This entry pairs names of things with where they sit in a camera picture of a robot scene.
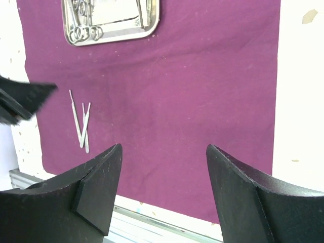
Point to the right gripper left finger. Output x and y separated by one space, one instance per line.
75 206

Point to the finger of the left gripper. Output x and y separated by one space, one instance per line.
21 101

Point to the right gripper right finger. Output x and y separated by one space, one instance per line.
253 206

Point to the steel scalpel handle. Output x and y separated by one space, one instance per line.
75 117
85 127
86 143

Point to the purple surgical cloth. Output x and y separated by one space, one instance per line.
206 76

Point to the steel instrument tray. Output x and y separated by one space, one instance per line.
119 21

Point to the steel scissors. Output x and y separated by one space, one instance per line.
82 28

